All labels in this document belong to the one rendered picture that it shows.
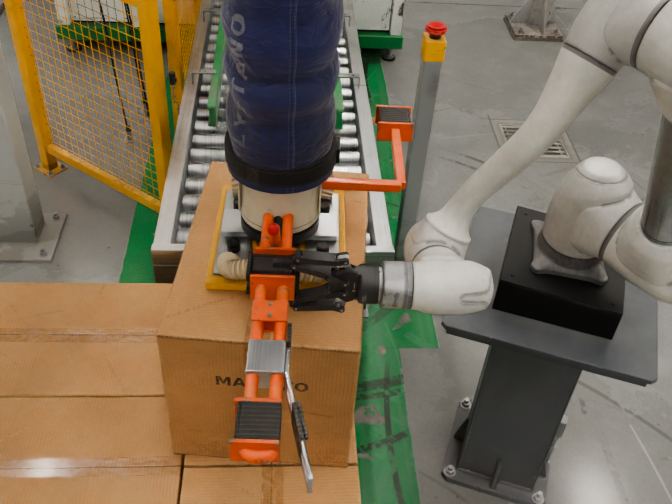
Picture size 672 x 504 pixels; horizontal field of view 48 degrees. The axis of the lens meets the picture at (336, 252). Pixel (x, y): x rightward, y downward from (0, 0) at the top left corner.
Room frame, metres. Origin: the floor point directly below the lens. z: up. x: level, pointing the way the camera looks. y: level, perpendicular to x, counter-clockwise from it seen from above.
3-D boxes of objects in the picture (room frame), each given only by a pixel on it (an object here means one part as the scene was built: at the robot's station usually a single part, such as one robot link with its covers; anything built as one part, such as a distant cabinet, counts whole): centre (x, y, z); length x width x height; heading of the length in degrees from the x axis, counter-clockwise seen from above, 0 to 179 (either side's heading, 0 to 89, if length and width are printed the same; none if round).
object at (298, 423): (0.76, 0.04, 1.08); 0.31 x 0.03 x 0.05; 16
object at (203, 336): (1.29, 0.13, 0.74); 0.60 x 0.40 x 0.40; 0
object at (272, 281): (1.05, 0.11, 1.08); 0.10 x 0.08 x 0.06; 93
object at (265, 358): (0.83, 0.10, 1.07); 0.07 x 0.07 x 0.04; 3
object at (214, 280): (1.29, 0.22, 0.98); 0.34 x 0.10 x 0.05; 3
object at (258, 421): (0.70, 0.10, 1.08); 0.08 x 0.07 x 0.05; 3
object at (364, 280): (1.03, -0.04, 1.08); 0.09 x 0.07 x 0.08; 93
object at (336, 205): (1.30, 0.03, 0.98); 0.34 x 0.10 x 0.05; 3
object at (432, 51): (2.28, -0.26, 0.50); 0.07 x 0.07 x 1.00; 6
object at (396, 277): (1.04, -0.11, 1.08); 0.09 x 0.06 x 0.09; 3
